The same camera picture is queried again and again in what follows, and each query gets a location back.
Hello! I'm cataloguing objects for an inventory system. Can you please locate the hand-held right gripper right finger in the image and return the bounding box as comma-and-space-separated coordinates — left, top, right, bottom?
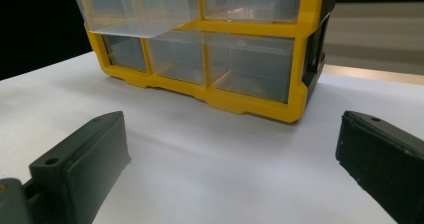
335, 110, 424, 224

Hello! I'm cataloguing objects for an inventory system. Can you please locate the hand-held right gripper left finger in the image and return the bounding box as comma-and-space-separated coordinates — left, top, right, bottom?
29, 110, 132, 224

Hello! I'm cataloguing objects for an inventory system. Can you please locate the yellow and black organizer cabinet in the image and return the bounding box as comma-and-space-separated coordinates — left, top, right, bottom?
69, 0, 340, 124

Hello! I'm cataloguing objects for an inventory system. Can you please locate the clear plastic drawer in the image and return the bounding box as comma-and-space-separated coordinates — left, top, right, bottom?
69, 0, 201, 39

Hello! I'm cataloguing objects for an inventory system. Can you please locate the set of clear cabinet drawers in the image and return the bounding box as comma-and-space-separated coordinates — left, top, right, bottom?
101, 0, 303, 104

